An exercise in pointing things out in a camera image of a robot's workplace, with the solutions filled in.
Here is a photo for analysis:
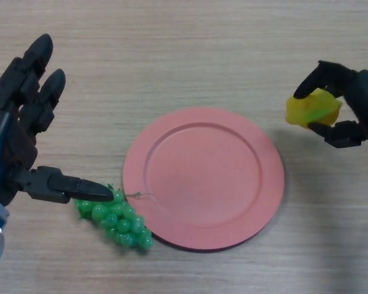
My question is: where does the green grape bunch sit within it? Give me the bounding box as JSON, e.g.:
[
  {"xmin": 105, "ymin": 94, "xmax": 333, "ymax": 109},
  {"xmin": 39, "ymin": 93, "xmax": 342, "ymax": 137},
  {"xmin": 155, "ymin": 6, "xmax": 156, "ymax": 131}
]
[{"xmin": 72, "ymin": 183, "xmax": 156, "ymax": 249}]

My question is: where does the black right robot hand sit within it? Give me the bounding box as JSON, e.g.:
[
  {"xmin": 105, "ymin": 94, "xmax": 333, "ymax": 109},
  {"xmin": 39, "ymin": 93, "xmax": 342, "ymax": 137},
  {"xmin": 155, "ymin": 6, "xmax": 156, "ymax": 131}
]
[{"xmin": 293, "ymin": 60, "xmax": 368, "ymax": 149}]

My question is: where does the yellow starfruit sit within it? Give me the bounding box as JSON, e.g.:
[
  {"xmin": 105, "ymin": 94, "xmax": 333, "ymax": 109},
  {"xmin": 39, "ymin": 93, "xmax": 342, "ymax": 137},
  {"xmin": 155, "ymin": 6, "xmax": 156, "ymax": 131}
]
[{"xmin": 285, "ymin": 88, "xmax": 343, "ymax": 129}]

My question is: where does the pink round plate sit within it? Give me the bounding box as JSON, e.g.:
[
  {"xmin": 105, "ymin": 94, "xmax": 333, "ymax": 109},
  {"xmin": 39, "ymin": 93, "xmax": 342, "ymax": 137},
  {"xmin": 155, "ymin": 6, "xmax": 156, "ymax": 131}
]
[{"xmin": 122, "ymin": 107, "xmax": 285, "ymax": 254}]

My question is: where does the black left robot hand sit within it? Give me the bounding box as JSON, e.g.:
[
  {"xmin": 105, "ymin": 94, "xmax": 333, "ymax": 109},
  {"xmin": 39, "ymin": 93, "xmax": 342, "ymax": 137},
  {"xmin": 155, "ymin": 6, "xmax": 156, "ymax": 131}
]
[{"xmin": 0, "ymin": 33, "xmax": 114, "ymax": 206}]

